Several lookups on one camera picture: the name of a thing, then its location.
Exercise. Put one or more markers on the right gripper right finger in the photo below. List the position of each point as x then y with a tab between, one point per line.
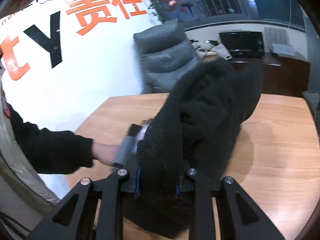
239	215

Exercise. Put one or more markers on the black fleece garment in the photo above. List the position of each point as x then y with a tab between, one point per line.
197	127

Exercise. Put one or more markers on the dark wooden side cabinet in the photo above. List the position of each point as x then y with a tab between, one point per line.
283	75

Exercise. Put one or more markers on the person's left forearm black sleeve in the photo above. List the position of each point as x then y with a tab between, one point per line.
51	152

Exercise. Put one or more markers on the grey leather armchair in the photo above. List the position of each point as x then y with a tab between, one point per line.
165	55

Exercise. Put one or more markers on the white bag on cabinet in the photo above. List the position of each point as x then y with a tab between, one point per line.
211	48

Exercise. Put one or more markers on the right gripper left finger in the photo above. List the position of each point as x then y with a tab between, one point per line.
91	210

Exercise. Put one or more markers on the person's left hand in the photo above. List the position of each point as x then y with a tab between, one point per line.
104	153

